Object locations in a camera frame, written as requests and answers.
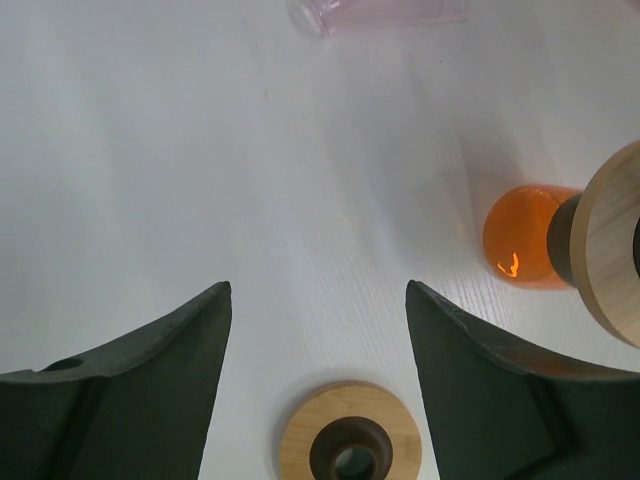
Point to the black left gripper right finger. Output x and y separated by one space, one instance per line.
501 407

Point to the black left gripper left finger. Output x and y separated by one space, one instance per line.
137 407

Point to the orange glass carafe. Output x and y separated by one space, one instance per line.
516 240

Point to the pink glass dripper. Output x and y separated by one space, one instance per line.
324 18

